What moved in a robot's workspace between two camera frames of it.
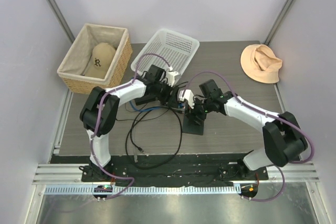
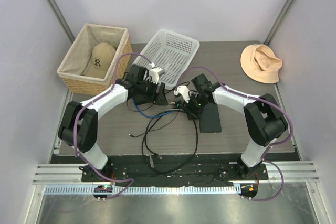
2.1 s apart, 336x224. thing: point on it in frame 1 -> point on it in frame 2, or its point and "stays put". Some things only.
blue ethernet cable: [181, 105] -> [150, 116]
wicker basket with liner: [100, 56] stays put
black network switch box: [193, 126] -> [209, 119]
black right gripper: [195, 112] stays put
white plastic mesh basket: [177, 48] stays put
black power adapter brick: [145, 99] stays put
